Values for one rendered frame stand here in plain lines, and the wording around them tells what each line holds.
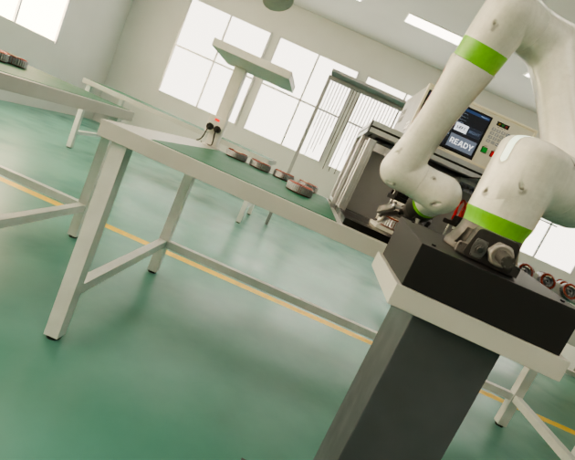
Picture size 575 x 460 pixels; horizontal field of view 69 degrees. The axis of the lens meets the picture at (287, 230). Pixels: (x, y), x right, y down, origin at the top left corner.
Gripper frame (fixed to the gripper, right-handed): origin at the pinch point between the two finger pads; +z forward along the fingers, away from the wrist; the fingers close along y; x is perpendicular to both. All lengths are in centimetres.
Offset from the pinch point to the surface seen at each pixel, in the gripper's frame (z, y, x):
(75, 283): 3, -90, -62
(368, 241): -21.0, -11.2, -16.6
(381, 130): -2.0, -17.4, 30.6
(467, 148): -2.2, 14.8, 38.0
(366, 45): 494, -34, 471
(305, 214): -20.8, -31.5, -17.0
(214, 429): 4, -30, -86
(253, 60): 22, -77, 51
